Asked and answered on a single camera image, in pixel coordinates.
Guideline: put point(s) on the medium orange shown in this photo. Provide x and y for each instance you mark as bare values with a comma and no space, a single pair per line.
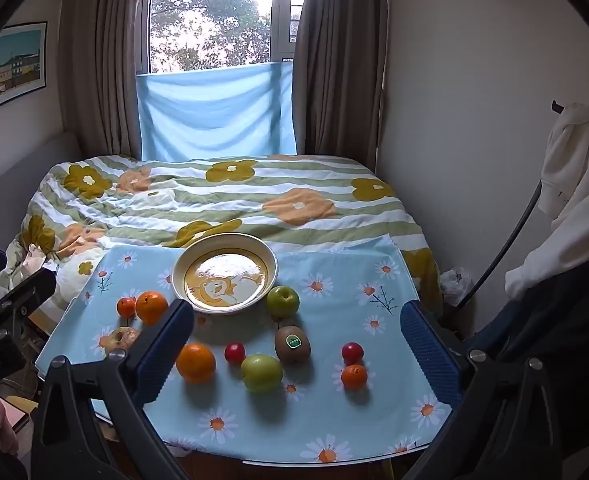
151,307

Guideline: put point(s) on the large orange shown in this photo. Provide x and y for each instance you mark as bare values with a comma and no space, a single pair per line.
196,362

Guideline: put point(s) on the red cherry tomato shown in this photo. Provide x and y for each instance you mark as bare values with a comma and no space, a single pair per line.
352,352
234,353

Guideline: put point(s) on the blue daisy print tablecloth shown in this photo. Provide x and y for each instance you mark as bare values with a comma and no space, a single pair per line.
334,320

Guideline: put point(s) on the green apple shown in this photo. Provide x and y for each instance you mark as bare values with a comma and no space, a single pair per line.
261,373
283,302

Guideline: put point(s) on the white garment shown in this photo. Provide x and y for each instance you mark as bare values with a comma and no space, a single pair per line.
574,170

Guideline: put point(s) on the light blue hanging cloth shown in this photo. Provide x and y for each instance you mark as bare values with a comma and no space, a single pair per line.
214,110

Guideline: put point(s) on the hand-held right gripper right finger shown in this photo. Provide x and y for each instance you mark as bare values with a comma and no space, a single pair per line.
429,355

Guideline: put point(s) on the brown curtain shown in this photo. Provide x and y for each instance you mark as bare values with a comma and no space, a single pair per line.
339,60
99,60

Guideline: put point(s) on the brown kiwi with green sticker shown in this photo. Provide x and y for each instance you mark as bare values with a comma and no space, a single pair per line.
292,345

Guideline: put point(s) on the cream bowl with yellow print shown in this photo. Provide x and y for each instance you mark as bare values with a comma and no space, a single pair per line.
224,275

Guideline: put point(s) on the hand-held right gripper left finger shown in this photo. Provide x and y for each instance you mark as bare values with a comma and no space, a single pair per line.
167,355

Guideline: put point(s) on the window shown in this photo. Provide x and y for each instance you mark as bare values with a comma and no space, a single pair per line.
209,15

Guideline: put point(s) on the framed wall picture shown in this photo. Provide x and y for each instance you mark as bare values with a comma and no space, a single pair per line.
9,65

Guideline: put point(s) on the white plastic bag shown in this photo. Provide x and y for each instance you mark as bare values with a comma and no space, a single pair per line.
455,284

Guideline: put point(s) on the wrinkled brown apple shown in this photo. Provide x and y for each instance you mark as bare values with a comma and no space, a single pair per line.
119,338

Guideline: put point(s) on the dark cloth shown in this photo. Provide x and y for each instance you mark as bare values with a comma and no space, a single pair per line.
574,335

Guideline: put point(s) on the small tangerine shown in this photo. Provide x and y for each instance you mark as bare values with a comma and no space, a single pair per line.
126,306
354,377

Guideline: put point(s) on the striped floral blanket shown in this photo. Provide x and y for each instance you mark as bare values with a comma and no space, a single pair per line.
214,200

